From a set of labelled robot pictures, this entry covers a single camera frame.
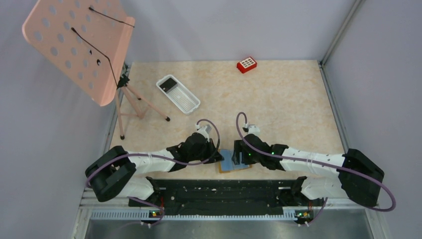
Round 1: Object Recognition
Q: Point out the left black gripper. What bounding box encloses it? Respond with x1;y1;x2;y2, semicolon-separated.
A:
188;138;224;164

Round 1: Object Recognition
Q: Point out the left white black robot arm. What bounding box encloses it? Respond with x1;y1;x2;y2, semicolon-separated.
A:
85;133;223;206

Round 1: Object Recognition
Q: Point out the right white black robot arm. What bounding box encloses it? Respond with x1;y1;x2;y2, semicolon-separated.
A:
232;134;385;207

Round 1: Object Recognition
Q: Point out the black card in basket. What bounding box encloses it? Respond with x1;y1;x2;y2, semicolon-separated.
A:
159;78;177;93

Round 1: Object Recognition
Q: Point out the white plastic basket tray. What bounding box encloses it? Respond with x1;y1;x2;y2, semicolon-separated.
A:
156;74;201;115

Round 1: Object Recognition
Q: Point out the red box with grid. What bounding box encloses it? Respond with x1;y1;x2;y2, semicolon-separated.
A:
236;56;258;74

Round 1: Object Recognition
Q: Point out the pink perforated music stand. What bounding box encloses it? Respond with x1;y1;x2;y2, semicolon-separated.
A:
22;0;171;140

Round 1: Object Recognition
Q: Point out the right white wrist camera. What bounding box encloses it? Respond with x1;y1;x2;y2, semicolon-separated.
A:
242;124;260;136

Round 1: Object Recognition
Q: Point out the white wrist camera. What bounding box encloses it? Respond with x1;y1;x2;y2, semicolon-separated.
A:
242;124;260;136
196;124;212;140

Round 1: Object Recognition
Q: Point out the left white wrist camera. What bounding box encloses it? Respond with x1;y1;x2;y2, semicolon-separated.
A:
196;124;212;140

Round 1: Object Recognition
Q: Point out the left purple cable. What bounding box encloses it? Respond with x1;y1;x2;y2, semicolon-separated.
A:
85;119;221;228

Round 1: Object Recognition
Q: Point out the purple cable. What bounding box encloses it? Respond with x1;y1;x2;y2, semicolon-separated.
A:
235;112;397;213
85;119;221;228

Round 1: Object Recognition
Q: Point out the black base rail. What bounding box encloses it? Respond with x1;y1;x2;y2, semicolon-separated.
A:
147;179;323;216

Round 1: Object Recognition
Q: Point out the aluminium frame rail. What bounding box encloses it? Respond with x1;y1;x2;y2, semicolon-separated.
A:
318;0;365;152

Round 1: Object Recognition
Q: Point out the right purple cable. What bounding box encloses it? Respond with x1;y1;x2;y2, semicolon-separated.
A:
235;112;397;213

